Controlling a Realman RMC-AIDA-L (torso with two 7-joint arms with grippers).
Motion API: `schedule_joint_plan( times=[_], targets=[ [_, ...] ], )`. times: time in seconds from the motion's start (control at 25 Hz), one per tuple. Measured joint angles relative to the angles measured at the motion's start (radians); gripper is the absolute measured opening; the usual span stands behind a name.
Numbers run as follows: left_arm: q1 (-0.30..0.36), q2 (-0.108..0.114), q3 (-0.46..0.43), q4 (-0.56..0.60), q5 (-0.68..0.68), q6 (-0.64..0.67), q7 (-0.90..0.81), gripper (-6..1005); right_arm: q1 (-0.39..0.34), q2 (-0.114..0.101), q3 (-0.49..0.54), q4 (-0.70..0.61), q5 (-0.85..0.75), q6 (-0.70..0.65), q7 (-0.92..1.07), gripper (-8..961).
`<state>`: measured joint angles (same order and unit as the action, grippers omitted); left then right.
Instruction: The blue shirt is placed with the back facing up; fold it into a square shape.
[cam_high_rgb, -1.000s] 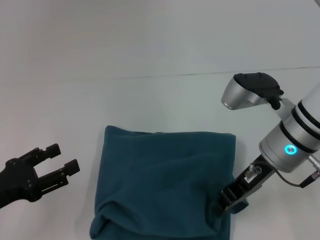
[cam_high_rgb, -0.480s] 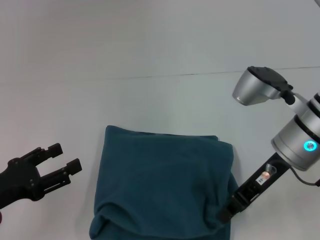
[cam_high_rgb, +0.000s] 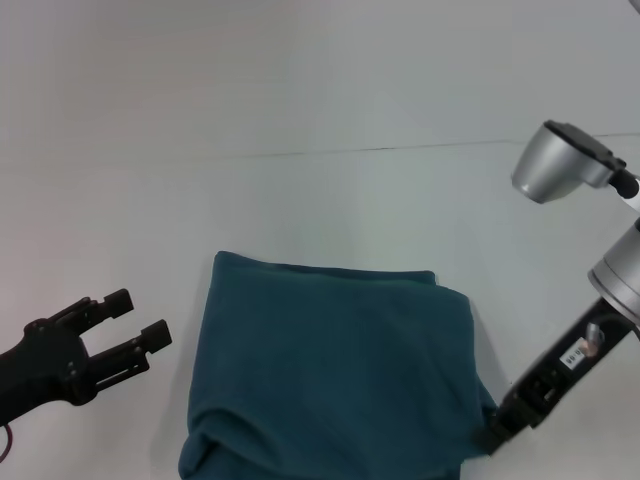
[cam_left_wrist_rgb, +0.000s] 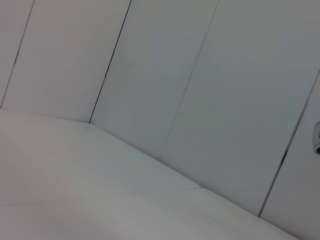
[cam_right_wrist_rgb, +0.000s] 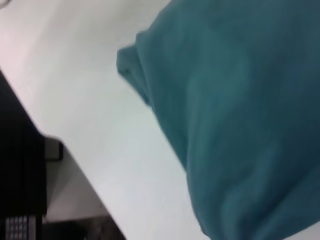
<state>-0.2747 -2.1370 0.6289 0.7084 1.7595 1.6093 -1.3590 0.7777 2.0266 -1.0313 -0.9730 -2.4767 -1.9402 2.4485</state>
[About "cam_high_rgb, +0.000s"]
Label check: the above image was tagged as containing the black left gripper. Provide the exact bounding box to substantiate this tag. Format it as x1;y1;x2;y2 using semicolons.
0;288;174;427

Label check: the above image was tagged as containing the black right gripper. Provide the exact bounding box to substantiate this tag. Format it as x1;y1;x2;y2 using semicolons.
483;297;632;457

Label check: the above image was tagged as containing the right wrist connector cable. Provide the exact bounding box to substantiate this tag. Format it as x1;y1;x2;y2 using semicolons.
581;322;607;360

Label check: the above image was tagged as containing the teal blue t-shirt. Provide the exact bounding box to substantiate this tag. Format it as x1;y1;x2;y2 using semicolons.
178;249;499;480

